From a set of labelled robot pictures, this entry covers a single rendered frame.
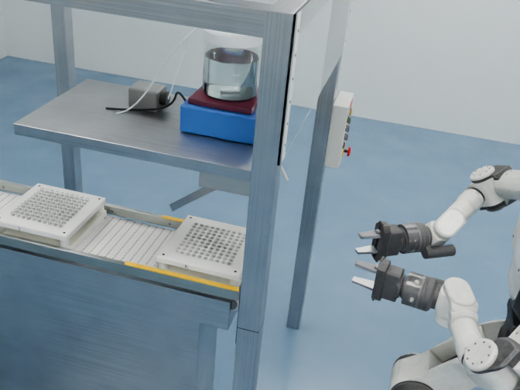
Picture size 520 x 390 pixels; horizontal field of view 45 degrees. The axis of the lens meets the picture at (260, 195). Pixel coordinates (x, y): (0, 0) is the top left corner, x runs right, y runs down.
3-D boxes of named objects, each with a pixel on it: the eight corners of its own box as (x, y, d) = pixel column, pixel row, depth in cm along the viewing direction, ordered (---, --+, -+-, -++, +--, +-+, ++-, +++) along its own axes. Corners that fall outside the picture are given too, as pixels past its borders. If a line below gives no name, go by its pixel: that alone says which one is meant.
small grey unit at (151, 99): (172, 106, 176) (172, 85, 173) (162, 114, 170) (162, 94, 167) (138, 100, 178) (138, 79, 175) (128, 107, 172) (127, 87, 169)
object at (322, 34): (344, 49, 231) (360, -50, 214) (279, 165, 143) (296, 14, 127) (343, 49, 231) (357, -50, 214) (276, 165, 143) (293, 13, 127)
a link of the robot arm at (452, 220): (431, 224, 182) (456, 200, 188) (418, 238, 189) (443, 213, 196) (449, 241, 180) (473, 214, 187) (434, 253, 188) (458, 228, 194)
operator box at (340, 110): (344, 152, 262) (354, 93, 249) (338, 169, 247) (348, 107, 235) (330, 149, 263) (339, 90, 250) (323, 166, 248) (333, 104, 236)
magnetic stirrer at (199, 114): (274, 116, 176) (277, 85, 172) (254, 145, 158) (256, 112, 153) (206, 104, 180) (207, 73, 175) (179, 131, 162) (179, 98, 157)
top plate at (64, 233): (106, 203, 203) (106, 197, 202) (66, 242, 182) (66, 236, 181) (38, 187, 207) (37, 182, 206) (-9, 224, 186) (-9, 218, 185)
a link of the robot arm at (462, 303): (434, 302, 164) (446, 337, 152) (442, 275, 160) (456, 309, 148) (459, 304, 164) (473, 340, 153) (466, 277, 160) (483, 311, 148)
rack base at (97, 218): (107, 216, 205) (106, 210, 204) (67, 256, 184) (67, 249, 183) (39, 200, 210) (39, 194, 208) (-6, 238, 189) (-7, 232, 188)
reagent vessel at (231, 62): (265, 88, 169) (271, 18, 160) (250, 107, 156) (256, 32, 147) (211, 79, 172) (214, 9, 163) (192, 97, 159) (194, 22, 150)
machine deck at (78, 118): (285, 127, 180) (287, 114, 178) (249, 186, 148) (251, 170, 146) (88, 90, 192) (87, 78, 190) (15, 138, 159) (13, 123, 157)
